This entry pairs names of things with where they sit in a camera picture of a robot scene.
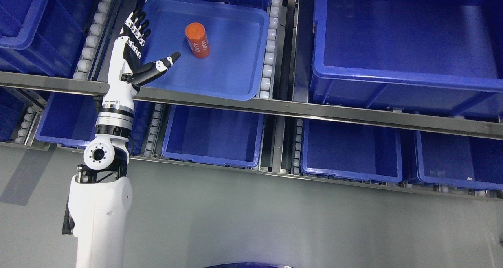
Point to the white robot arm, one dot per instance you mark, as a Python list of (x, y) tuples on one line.
[(101, 193)]

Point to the blue bin lower far right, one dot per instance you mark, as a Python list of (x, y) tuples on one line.
[(459, 161)]

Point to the blue bin lower left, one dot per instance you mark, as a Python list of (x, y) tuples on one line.
[(69, 119)]

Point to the blue bin upper left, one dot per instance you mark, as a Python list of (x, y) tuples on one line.
[(43, 36)]

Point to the blue bin lower middle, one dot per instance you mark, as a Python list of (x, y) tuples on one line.
[(213, 136)]

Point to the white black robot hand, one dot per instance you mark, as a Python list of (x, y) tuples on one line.
[(126, 72)]

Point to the orange cylindrical capacitor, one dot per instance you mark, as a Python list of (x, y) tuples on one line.
[(197, 38)]

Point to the steel shelf rail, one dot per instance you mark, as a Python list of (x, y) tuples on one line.
[(444, 125)]

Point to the large blue bin upper right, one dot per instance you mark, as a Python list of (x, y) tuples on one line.
[(427, 56)]

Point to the shallow blue tray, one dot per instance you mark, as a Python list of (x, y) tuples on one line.
[(237, 41)]

